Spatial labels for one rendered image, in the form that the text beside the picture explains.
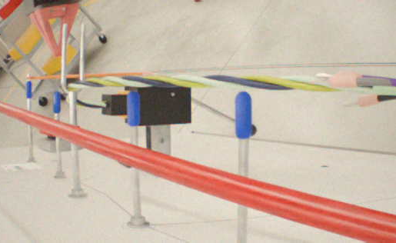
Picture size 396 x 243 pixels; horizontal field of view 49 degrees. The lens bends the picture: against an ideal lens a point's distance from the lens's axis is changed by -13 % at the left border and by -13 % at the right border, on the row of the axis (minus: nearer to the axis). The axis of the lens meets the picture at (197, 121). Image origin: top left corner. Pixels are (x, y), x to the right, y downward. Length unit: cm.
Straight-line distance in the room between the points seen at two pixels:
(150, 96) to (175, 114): 3
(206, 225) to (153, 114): 18
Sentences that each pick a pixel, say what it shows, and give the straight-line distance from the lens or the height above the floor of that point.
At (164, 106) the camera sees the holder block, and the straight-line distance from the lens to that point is 47.
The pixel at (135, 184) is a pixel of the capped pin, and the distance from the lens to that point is 31.
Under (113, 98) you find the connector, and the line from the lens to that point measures 46.
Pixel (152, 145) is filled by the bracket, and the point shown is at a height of 109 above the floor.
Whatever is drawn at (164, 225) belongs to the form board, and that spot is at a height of 114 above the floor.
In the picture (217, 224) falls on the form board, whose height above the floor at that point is 112.
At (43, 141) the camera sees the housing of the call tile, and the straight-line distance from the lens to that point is 69.
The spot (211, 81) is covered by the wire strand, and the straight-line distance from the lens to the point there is 24.
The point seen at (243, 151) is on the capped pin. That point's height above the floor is 119.
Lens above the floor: 132
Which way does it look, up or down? 30 degrees down
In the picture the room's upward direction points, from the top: 42 degrees counter-clockwise
